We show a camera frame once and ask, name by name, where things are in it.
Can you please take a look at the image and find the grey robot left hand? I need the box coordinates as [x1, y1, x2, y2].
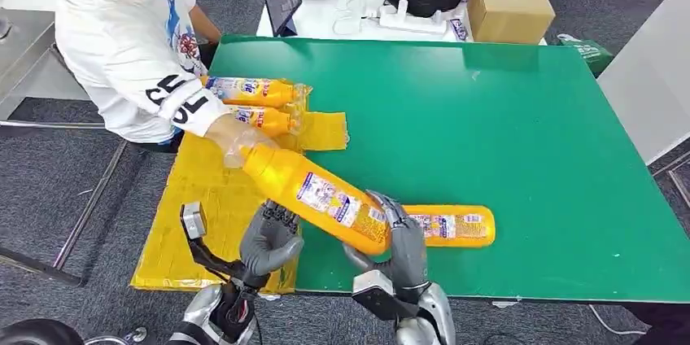
[239, 200, 305, 290]

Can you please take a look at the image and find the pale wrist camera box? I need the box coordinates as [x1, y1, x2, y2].
[180, 201, 208, 241]
[351, 270, 420, 322]

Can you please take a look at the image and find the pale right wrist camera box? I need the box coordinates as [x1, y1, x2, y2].
[351, 270, 420, 322]

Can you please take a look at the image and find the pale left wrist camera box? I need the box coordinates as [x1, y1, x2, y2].
[180, 201, 208, 241]

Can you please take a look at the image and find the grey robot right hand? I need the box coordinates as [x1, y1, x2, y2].
[343, 190, 432, 304]

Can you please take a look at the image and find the white floor cable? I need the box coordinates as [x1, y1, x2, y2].
[587, 304, 651, 338]

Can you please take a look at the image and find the dark tablet on stand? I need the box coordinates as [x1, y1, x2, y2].
[263, 0, 304, 38]

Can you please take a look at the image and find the person's right hand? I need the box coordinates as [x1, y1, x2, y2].
[204, 114, 280, 168]

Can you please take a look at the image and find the grey table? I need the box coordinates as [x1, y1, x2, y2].
[596, 0, 690, 166]

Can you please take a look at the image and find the steel bench frame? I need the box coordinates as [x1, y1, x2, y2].
[0, 8, 129, 287]

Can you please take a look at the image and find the white coiled cable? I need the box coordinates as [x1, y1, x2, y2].
[331, 0, 379, 37]

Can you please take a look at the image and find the green plastic bag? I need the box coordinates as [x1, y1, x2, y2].
[555, 33, 615, 79]

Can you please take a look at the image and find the person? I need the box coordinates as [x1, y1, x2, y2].
[11, 0, 282, 169]

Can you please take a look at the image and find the small purple packet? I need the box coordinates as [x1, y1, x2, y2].
[449, 18, 469, 42]

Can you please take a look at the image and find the yellow sheet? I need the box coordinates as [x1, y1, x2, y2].
[130, 80, 351, 297]

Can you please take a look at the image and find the brown cardboard box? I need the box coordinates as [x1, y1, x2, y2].
[465, 0, 557, 46]

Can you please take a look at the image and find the black rounded robot part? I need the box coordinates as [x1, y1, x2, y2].
[0, 318, 85, 345]

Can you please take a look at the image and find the orange drink bottle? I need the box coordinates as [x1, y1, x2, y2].
[400, 203, 497, 250]
[226, 104, 301, 139]
[203, 75, 304, 110]
[223, 137, 392, 257]

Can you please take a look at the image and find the white table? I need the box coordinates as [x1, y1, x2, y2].
[255, 0, 547, 46]

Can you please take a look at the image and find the white power strip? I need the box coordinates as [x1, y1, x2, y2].
[378, 0, 449, 36]

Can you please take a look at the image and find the green table mat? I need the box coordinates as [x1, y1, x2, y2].
[207, 33, 690, 305]

